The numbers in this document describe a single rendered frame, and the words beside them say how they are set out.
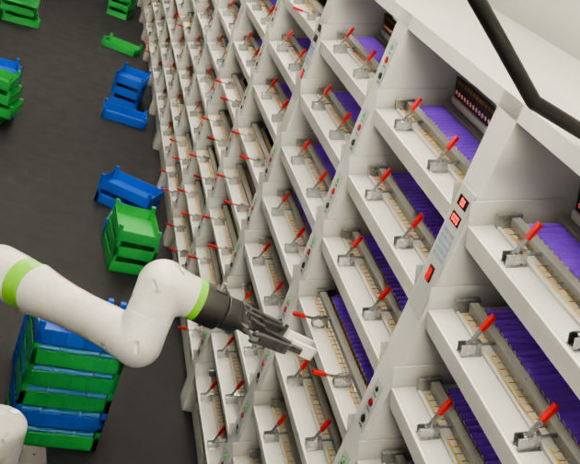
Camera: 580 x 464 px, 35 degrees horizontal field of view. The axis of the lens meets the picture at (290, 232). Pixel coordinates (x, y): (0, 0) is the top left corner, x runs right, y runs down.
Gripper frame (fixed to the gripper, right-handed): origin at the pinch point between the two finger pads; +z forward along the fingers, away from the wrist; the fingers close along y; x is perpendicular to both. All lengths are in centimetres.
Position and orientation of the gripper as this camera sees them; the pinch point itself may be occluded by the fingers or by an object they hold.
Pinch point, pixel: (299, 344)
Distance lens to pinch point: 209.9
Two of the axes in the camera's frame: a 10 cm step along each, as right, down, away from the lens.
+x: -5.2, 8.0, 3.0
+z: 8.4, 4.1, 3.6
